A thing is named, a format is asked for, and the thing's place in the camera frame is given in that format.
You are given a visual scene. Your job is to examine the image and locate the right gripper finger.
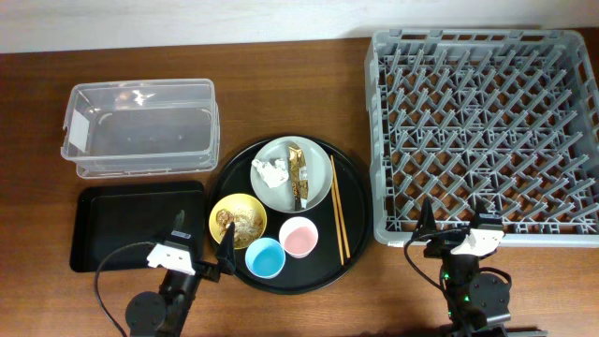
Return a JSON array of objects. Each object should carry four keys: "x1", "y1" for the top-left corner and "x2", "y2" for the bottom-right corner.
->
[
  {"x1": 469, "y1": 200, "x2": 504, "y2": 230},
  {"x1": 414, "y1": 198, "x2": 437, "y2": 240}
]

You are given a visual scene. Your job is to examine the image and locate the blue cup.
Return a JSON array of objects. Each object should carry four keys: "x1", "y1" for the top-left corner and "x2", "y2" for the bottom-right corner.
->
[{"x1": 245, "y1": 238, "x2": 286, "y2": 279}]

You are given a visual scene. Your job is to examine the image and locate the food scraps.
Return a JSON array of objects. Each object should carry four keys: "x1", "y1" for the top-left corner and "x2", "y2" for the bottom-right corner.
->
[{"x1": 216, "y1": 209, "x2": 263, "y2": 249}]

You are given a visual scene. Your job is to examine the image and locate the yellow bowl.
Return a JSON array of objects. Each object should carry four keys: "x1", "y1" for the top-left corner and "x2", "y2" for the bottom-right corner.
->
[{"x1": 209, "y1": 193, "x2": 267, "y2": 250}]

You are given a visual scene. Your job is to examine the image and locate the pink cup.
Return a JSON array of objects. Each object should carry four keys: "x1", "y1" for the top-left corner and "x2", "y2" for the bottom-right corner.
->
[{"x1": 279, "y1": 216, "x2": 318, "y2": 258}]

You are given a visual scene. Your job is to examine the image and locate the white tissue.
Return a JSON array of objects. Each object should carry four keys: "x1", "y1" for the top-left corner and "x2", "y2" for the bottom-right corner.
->
[{"x1": 252, "y1": 158, "x2": 289, "y2": 188}]

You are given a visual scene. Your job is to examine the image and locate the wooden chopstick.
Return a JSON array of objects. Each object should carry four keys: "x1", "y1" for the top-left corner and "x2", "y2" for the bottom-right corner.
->
[
  {"x1": 329, "y1": 154, "x2": 344, "y2": 266},
  {"x1": 334, "y1": 159, "x2": 351, "y2": 263}
]

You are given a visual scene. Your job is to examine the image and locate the gold snack wrapper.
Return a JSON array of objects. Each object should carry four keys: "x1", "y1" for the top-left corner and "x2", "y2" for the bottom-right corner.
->
[{"x1": 288, "y1": 143, "x2": 309, "y2": 212}]

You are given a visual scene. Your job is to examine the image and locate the grey plate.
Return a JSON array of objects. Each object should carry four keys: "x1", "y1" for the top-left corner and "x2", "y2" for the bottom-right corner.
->
[{"x1": 250, "y1": 136, "x2": 332, "y2": 213}]

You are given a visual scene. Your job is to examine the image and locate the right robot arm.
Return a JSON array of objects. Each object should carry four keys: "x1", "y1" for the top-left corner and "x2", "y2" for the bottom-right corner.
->
[{"x1": 403, "y1": 198, "x2": 548, "y2": 336}]

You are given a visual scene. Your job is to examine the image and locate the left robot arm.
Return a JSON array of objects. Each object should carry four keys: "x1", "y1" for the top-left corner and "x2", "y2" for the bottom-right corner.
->
[{"x1": 125, "y1": 222, "x2": 236, "y2": 336}]

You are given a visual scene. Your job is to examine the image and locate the grey dishwasher rack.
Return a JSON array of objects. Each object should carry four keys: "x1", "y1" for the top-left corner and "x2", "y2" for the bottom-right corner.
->
[{"x1": 364, "y1": 29, "x2": 598, "y2": 248}]

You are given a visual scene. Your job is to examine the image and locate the black rectangular tray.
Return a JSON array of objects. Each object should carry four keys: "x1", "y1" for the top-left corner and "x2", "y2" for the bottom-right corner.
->
[{"x1": 69, "y1": 181, "x2": 205, "y2": 272}]

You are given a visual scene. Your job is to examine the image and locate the round black serving tray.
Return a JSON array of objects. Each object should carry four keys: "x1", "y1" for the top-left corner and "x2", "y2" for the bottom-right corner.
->
[{"x1": 207, "y1": 137, "x2": 373, "y2": 295}]

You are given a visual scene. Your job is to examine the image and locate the clear plastic bin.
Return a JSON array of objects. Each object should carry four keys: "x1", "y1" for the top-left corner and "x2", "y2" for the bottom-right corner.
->
[{"x1": 60, "y1": 79, "x2": 220, "y2": 179}]

